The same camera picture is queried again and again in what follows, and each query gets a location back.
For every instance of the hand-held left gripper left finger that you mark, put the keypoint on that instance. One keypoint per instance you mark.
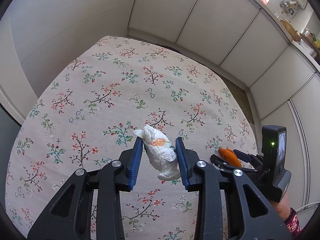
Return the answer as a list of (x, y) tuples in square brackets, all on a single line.
[(136, 162)]

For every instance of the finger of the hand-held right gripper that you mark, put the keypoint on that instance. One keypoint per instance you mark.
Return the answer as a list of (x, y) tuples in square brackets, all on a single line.
[(220, 165), (252, 159)]

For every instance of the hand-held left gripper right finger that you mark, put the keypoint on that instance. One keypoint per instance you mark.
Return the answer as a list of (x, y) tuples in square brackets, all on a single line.
[(182, 162)]

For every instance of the orange carrot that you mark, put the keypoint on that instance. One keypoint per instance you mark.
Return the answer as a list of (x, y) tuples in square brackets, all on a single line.
[(231, 157)]

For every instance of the white candy packet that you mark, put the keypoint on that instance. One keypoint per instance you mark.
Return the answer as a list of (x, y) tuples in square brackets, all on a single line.
[(160, 155)]

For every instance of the person's right forearm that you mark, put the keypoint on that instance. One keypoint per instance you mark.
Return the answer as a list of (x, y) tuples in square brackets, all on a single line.
[(287, 215)]

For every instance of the brown floor mat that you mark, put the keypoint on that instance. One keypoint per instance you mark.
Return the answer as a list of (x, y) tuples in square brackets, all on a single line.
[(237, 97)]

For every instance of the floral tablecloth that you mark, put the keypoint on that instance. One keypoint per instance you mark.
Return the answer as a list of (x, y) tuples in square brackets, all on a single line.
[(112, 80)]

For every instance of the stainless steel basin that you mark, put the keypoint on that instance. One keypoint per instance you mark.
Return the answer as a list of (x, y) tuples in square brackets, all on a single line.
[(310, 48)]

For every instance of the yellow green packet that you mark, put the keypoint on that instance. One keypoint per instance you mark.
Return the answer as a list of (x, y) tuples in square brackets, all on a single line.
[(313, 38)]

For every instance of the wicker basket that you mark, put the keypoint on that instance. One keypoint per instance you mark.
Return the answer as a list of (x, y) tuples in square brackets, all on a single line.
[(290, 30)]

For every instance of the white kitchen cabinets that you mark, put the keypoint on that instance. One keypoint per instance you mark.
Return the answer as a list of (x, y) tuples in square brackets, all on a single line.
[(225, 30)]

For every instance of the hanging kitchen utensils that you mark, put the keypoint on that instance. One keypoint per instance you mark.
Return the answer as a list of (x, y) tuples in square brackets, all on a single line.
[(287, 5)]

